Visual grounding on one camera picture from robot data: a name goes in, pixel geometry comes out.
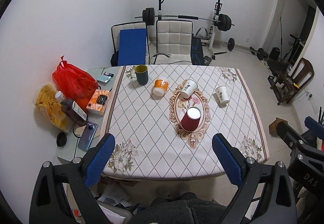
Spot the red ribbed paper cup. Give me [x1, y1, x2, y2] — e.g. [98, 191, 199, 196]
[181, 107, 201, 132]

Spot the white paper cup right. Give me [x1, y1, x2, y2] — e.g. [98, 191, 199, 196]
[215, 86, 230, 107]

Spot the orange white paper cup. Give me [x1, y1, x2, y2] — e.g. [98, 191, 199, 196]
[153, 76, 169, 97]

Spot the smartphone on side table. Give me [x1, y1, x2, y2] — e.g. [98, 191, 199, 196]
[77, 122, 98, 151]

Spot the glass side table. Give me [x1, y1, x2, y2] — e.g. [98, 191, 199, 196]
[57, 67, 123, 164]

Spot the black round lid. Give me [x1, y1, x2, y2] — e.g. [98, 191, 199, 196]
[56, 132, 67, 147]

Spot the small brown wooden box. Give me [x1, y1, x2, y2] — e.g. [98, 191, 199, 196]
[269, 118, 288, 136]

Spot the brown liquid bottle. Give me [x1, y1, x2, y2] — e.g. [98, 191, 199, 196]
[55, 91, 88, 126]

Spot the orange tissue box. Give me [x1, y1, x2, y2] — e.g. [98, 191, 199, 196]
[86, 90, 110, 116]

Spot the dark fuzzy clothing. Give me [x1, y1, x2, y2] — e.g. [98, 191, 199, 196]
[129, 192, 227, 223]

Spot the patterned floral tablecloth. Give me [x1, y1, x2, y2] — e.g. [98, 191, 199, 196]
[104, 65, 269, 180]

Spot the dark wooden chair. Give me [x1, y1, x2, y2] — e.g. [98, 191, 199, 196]
[268, 58, 315, 106]

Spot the bag of yellow chips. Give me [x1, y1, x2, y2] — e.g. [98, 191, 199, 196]
[34, 82, 71, 132]

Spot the red plastic bag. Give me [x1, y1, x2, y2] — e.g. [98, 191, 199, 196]
[52, 56, 98, 111]

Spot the light blue small box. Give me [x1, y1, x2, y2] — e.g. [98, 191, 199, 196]
[97, 74, 112, 84]

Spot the small dark gadget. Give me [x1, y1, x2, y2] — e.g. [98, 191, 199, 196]
[103, 72, 114, 78]

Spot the dark green mug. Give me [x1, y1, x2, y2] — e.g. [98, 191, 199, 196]
[134, 65, 148, 85]

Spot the small barbell on floor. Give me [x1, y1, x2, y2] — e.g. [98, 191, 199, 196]
[227, 37, 269, 61]

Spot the blue flat board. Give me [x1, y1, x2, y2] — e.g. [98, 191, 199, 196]
[117, 28, 147, 66]

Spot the white weight bench rack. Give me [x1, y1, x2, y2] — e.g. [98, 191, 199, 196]
[156, 0, 223, 59]

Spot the white chair with blue board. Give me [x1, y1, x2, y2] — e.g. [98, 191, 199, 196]
[110, 22, 150, 67]

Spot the barbell with black plates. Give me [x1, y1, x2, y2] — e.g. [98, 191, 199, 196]
[135, 7, 234, 31]

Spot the white padded chair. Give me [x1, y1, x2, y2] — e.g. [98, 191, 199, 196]
[150, 19, 193, 65]

